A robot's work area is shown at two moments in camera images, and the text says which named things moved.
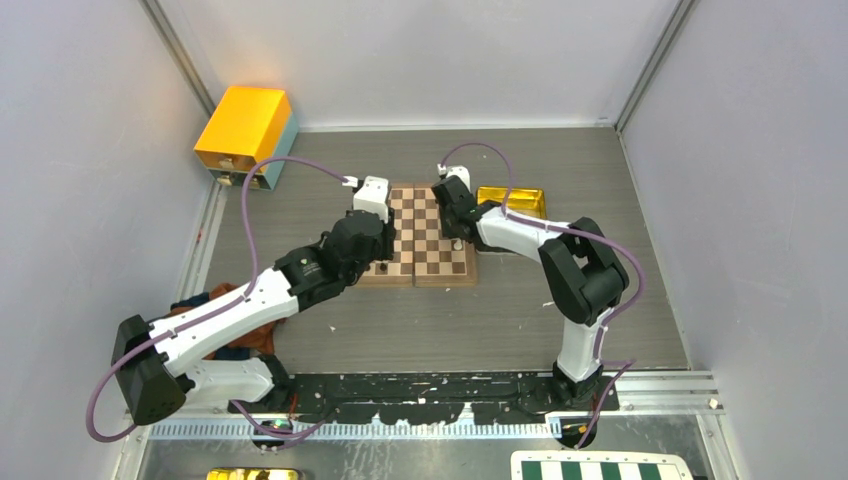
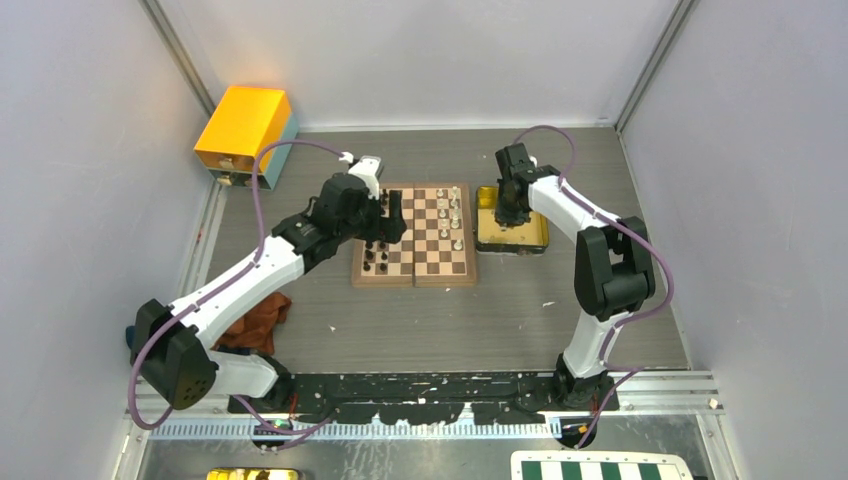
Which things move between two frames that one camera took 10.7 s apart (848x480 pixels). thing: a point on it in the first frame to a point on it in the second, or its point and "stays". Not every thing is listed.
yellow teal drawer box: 250,125 stays
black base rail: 427,399 stays
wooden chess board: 424,257 stays
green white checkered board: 598,465 stays
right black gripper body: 446,222 to 507,212
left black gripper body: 383,251 to 367,224
